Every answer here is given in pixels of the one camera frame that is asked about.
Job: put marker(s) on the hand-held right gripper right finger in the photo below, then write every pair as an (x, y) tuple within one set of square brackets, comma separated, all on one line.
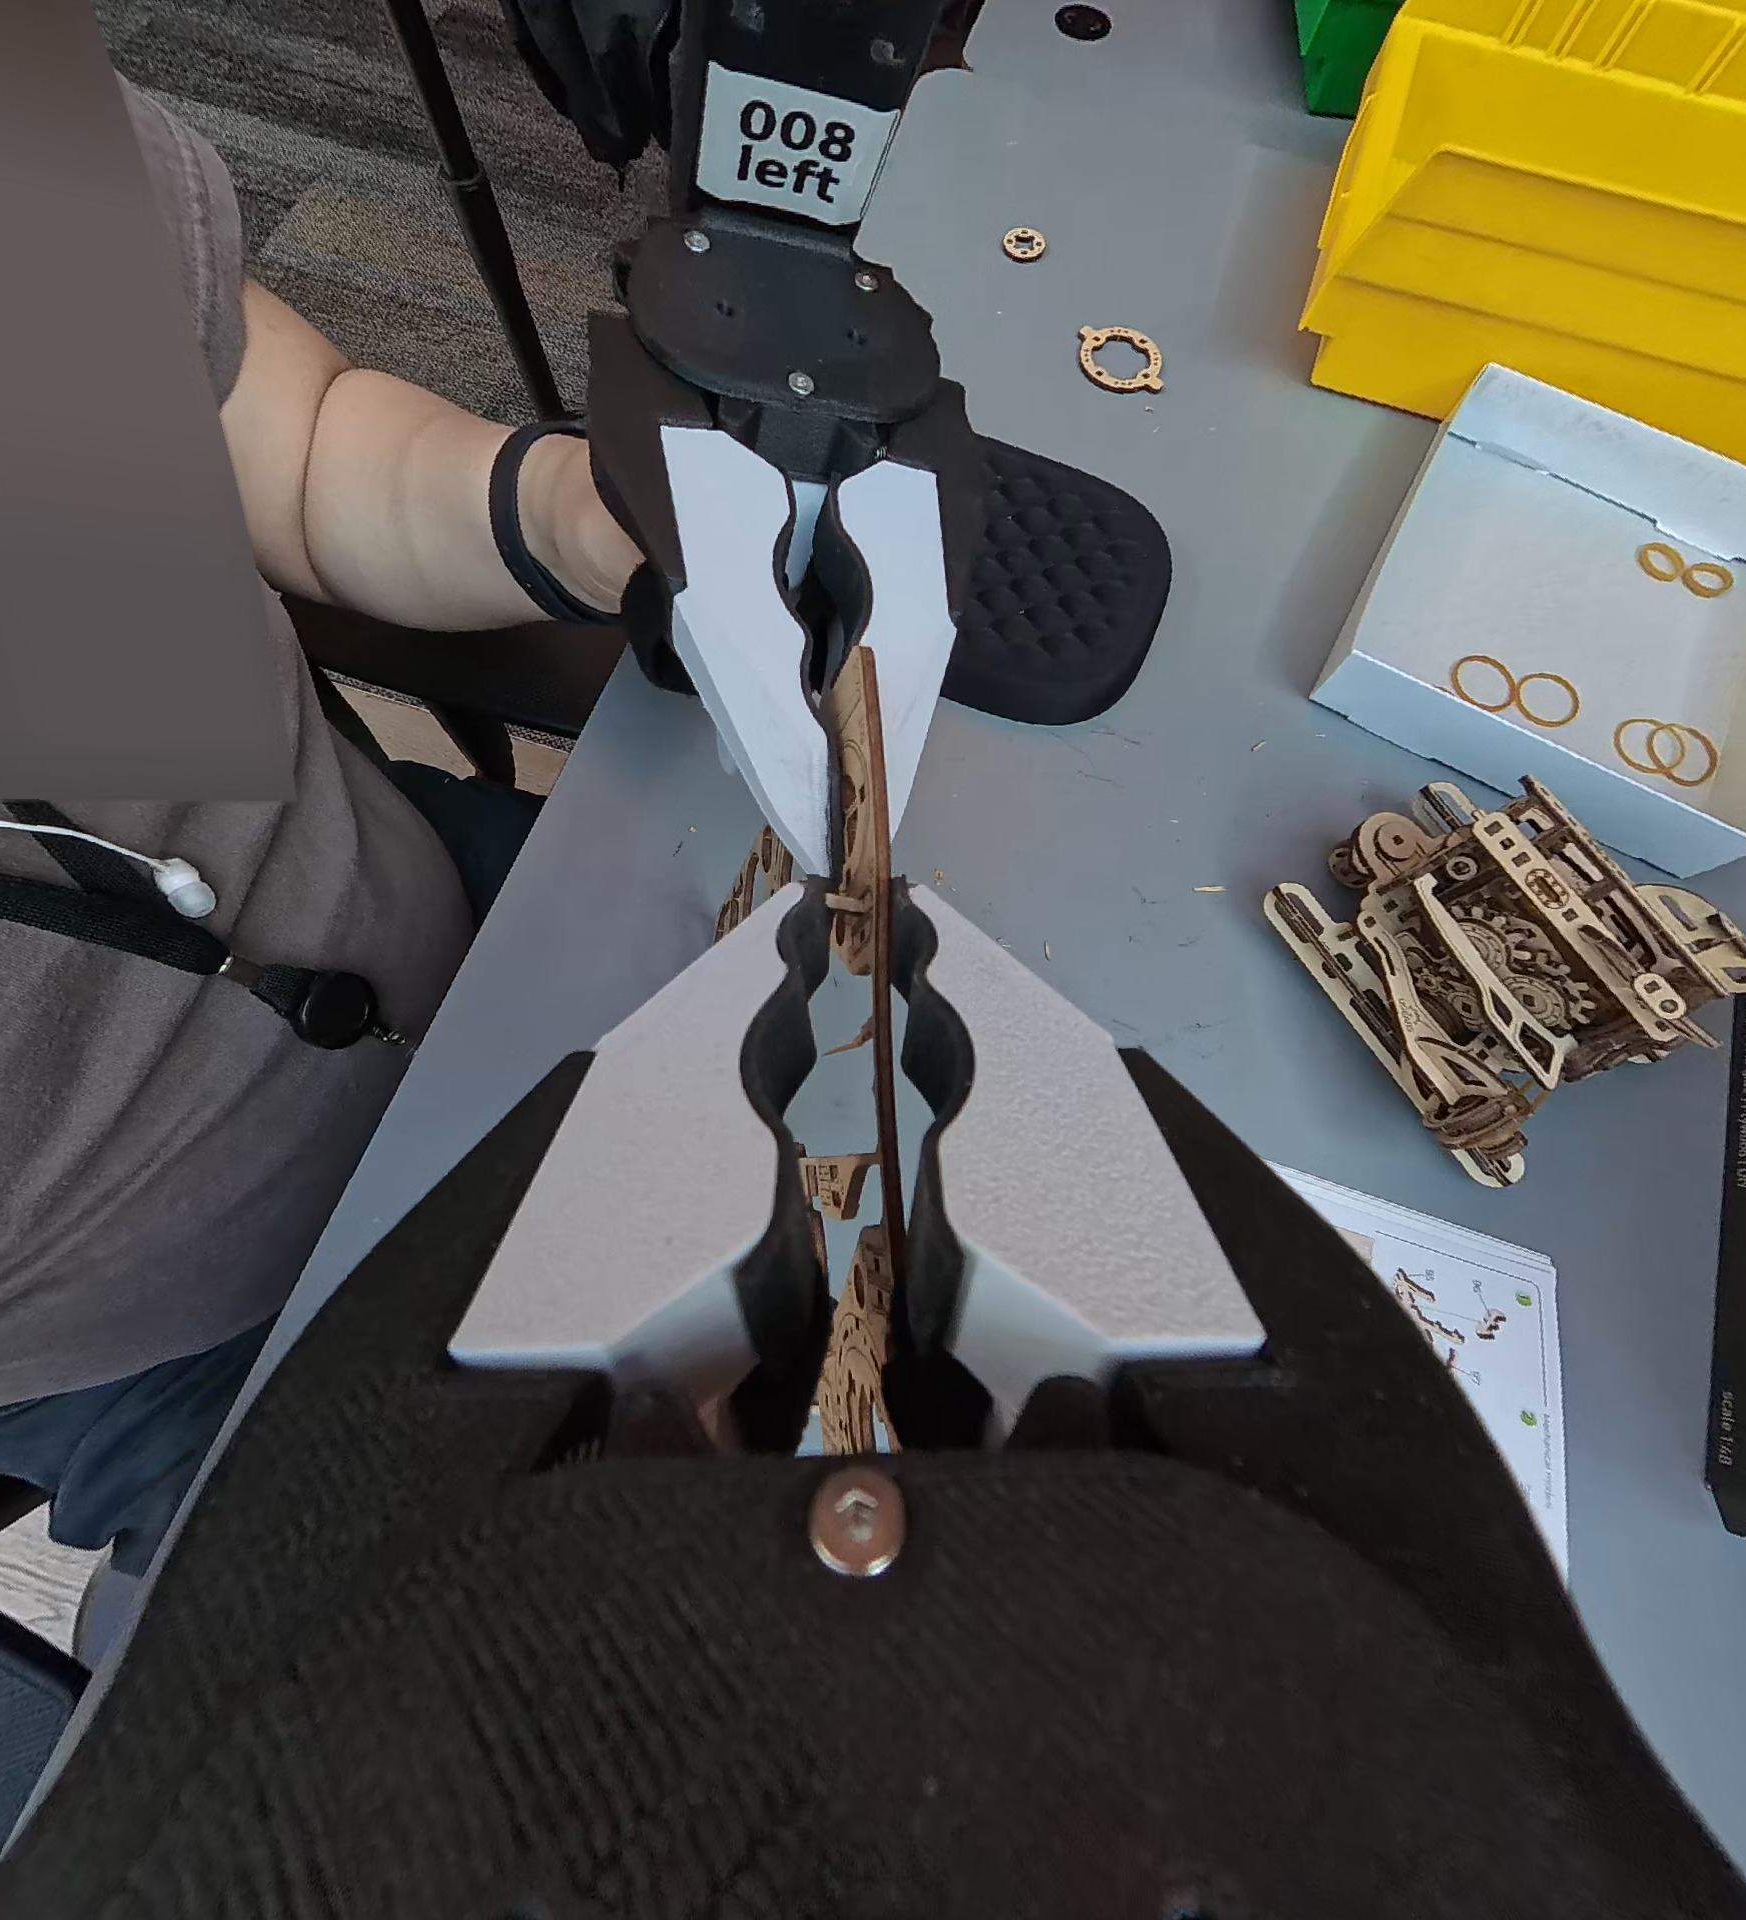
[(1084, 1201)]

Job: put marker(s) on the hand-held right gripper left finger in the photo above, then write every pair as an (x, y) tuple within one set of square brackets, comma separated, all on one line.
[(634, 1201)]

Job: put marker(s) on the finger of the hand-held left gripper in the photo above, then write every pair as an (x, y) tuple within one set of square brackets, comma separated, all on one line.
[(918, 569), (724, 598)]

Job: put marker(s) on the laser-cut plywood parts sheet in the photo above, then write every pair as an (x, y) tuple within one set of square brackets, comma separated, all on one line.
[(861, 793)]

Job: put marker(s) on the person's left forearm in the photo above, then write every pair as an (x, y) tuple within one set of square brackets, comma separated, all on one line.
[(393, 479)]

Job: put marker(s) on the assembled wooden submarine model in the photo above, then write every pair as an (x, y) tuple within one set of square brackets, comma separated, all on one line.
[(1488, 960)]

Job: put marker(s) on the person's left hand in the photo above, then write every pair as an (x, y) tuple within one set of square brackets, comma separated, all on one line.
[(580, 525)]

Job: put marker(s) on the black padded wrist rest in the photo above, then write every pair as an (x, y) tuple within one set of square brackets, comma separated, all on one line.
[(1068, 586)]

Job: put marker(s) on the black wristband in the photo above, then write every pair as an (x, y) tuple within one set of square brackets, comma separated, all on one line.
[(501, 518)]

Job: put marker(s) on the black tripod pole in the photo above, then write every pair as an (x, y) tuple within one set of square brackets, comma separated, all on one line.
[(477, 197)]

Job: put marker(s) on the black badge reel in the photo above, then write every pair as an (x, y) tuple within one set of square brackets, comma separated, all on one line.
[(332, 1009)]

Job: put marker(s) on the white instruction booklet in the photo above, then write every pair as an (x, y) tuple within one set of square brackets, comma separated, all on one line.
[(1473, 1290)]

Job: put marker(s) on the black table grommet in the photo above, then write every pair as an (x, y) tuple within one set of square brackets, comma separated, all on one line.
[(1084, 24)]

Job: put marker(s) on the person's leg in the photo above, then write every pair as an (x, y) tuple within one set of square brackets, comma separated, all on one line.
[(108, 1455)]

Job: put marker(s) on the group of tan rubber bands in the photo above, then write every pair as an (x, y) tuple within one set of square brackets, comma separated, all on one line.
[(1517, 692)]

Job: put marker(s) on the white cardboard box tray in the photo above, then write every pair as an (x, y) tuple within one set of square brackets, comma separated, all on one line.
[(1536, 598)]

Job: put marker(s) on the green plastic bin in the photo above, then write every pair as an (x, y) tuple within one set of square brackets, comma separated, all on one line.
[(1338, 51)]

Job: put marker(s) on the nested yellow plastic bins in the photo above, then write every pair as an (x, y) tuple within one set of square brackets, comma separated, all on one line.
[(1564, 226)]

